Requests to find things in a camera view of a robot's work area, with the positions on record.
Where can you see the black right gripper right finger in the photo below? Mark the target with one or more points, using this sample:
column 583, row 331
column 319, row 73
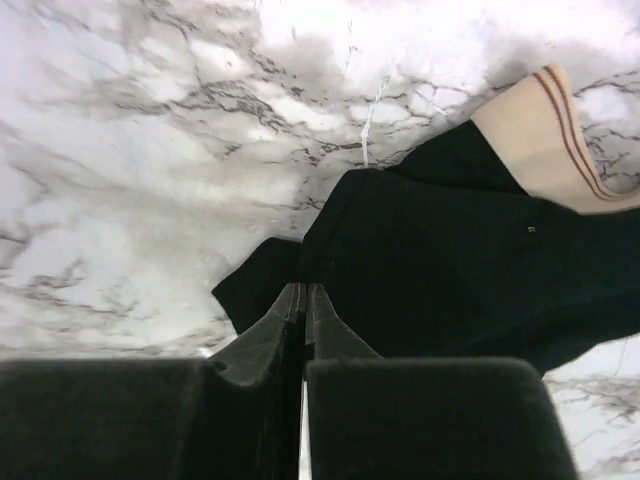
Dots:
column 424, row 418

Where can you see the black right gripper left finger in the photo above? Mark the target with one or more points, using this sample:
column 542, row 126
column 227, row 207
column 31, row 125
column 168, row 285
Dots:
column 235, row 415

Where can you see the black garment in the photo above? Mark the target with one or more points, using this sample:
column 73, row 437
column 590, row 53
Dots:
column 444, row 254

